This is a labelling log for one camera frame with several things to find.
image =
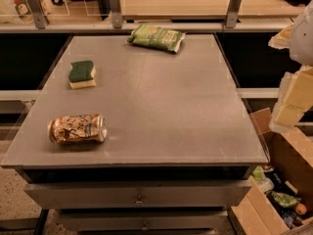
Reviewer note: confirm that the left metal bracket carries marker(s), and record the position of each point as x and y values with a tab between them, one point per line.
38	13

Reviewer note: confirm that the small orange fruit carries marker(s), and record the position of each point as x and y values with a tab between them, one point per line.
300	209

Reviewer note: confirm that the green packet in box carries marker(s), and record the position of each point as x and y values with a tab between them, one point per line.
284	200

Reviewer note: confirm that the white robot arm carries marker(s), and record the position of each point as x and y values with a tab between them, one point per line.
301	42

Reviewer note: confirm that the right metal bracket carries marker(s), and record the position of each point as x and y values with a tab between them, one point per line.
232	13

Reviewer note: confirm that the metal bracket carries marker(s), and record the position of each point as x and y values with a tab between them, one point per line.
38	13
232	13
117	20

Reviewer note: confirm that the upper grey drawer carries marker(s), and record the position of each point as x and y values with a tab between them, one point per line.
135	194

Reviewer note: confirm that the orange labelled bottle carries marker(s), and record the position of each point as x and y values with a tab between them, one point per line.
22	8

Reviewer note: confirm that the dark bottle in box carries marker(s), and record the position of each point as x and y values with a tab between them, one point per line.
280	185

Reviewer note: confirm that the middle metal bracket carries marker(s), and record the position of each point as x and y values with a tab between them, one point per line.
117	20

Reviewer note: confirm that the wooden shelf board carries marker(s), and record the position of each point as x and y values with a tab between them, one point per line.
205	9

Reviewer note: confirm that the crushed orange soda can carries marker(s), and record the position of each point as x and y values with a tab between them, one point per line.
77	129

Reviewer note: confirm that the green and yellow sponge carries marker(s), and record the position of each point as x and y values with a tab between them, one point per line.
82	74

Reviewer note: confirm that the lower grey drawer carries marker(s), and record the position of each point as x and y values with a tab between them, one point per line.
142	220

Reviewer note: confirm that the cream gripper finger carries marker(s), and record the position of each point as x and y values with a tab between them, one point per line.
281	40
295	98

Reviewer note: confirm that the cardboard box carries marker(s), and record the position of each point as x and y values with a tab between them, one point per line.
291	154

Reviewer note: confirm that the green chip bag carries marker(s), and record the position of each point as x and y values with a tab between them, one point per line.
156	37

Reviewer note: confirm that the grey drawer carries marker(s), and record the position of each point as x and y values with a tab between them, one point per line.
135	194
142	220

